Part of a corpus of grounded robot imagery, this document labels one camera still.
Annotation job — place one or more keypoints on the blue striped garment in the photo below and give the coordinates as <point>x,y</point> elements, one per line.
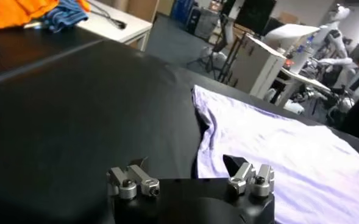
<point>65,15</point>

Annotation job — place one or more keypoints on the orange garment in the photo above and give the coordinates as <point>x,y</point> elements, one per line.
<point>11,12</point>

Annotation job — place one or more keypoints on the tall white cardboard box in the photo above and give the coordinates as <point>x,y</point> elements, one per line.
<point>255,67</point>

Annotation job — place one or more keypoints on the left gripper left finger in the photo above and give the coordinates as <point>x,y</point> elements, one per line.
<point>127,182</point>

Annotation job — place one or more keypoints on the black monitor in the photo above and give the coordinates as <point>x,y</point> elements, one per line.
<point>255,15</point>

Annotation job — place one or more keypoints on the small white standing desk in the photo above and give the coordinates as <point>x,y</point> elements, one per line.
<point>301,80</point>

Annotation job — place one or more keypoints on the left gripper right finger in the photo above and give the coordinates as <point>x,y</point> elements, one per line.
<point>243,175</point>

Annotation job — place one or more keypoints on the white table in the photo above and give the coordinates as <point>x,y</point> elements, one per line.
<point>118,18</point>

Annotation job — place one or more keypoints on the white humanoid robot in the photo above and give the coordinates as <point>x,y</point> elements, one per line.
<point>334,39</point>

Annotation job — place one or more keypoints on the black table cover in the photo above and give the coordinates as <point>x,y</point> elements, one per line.
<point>75,128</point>

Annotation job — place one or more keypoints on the lavender t-shirt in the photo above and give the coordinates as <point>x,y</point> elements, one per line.
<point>289,158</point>

